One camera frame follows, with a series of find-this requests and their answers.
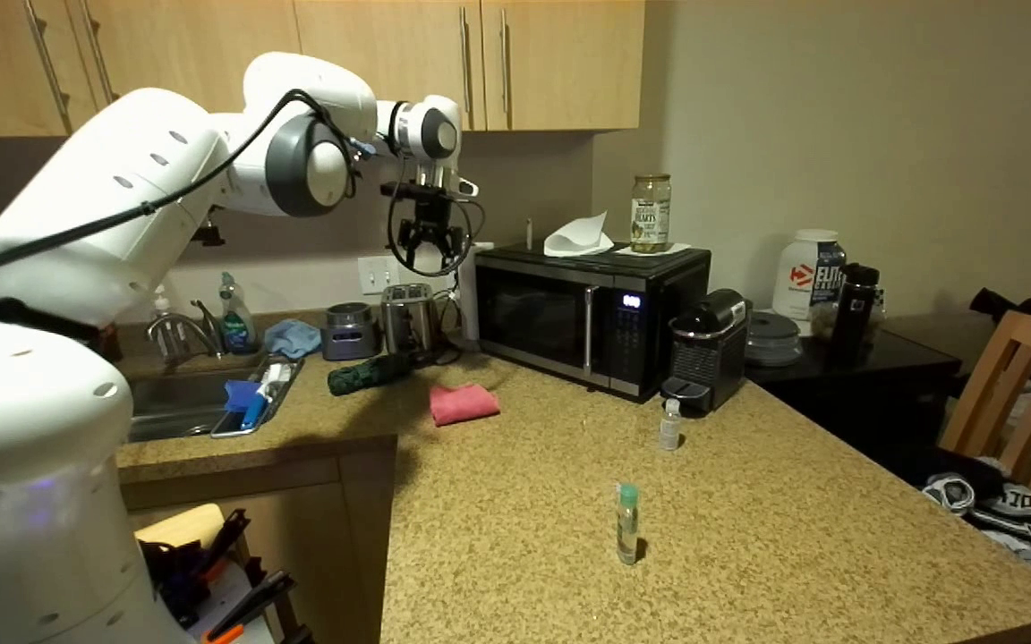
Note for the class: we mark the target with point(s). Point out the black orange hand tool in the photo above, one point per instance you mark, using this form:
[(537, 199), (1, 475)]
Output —
[(217, 583)]

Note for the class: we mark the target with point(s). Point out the white soap pump bottle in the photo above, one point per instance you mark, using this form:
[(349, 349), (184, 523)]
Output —
[(164, 318)]

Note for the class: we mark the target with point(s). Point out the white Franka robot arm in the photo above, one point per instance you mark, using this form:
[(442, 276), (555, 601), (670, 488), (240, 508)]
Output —
[(87, 236)]

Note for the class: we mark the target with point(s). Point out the blue cloth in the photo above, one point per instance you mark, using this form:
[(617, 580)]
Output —
[(290, 340)]

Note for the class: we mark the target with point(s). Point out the silver toaster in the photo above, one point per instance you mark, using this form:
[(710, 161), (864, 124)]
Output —
[(408, 319)]

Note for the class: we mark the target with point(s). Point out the wooden base cabinet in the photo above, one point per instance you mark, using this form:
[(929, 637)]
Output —
[(337, 550)]

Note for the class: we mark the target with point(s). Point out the clear plastic bottle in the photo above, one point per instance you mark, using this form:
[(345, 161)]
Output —
[(827, 288)]

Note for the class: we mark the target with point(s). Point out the black white patterned item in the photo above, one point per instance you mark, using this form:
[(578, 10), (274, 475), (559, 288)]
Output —
[(993, 502)]

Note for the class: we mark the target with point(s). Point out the black round pot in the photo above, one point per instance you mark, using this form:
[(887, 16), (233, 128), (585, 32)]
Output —
[(349, 333)]

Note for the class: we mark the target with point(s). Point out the white jug red label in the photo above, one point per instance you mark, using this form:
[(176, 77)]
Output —
[(791, 279)]

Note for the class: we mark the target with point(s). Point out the pink towel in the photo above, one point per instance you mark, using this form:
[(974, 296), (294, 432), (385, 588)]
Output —
[(462, 403)]

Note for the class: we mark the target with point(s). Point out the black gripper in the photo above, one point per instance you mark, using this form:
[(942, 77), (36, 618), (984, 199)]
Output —
[(426, 209)]

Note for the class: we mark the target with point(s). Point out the black coffee maker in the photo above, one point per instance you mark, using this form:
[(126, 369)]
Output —
[(707, 345)]

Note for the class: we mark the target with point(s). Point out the small clear bottle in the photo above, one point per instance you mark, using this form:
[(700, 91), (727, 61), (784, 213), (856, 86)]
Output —
[(670, 427)]

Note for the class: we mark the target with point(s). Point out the black microwave oven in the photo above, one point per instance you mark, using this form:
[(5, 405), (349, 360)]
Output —
[(590, 318)]

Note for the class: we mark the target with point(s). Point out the black cloth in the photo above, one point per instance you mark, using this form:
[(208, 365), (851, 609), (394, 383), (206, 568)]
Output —
[(1028, 309)]

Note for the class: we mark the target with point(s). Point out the green dish soap bottle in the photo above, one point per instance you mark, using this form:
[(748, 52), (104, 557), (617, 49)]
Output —
[(233, 323)]

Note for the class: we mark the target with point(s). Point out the stainless steel sink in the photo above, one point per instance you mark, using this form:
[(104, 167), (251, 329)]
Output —
[(179, 405)]

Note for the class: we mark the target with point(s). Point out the wooden upper cabinets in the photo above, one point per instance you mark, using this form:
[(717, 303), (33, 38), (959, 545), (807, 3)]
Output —
[(565, 59)]

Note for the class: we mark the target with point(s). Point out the black side table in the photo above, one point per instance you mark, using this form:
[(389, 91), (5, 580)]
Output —
[(874, 382)]

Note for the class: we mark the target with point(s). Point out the blue dish soap bottle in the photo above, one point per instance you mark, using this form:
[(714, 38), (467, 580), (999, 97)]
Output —
[(251, 405)]

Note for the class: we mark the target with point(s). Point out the dark round lid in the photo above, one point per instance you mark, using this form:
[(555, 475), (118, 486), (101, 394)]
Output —
[(772, 340)]

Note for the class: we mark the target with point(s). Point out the black water bottle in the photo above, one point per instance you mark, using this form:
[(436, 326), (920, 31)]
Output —
[(856, 309)]

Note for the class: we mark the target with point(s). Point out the metal faucet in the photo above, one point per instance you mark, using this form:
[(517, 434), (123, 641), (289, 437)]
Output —
[(186, 333)]

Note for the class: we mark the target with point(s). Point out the wooden slatted chair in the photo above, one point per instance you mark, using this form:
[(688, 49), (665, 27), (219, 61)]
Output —
[(1019, 360)]

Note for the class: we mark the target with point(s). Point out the white wall outlet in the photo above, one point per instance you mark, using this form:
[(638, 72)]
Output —
[(373, 276)]

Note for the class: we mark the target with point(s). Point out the green hand sanitizer bottle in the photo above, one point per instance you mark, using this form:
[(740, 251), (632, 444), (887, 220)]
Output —
[(627, 523)]

